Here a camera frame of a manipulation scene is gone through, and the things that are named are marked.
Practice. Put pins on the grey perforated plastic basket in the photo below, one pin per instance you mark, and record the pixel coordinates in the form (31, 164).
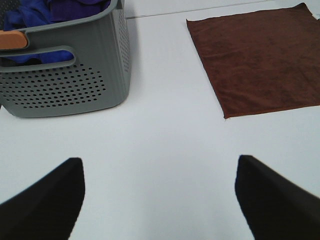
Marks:
(98, 76)

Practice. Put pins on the blue towel in basket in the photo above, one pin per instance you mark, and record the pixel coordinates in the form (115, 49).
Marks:
(33, 13)

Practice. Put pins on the wooden basket handle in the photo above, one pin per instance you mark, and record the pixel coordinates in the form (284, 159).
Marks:
(13, 39)

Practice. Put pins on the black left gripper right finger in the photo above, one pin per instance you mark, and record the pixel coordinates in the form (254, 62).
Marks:
(274, 207)

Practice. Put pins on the purple towel in basket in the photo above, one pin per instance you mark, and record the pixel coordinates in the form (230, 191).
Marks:
(67, 10)

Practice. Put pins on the brown towel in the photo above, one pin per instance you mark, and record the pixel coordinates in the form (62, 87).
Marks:
(261, 62)

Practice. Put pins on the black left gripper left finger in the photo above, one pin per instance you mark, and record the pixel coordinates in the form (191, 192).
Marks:
(49, 208)

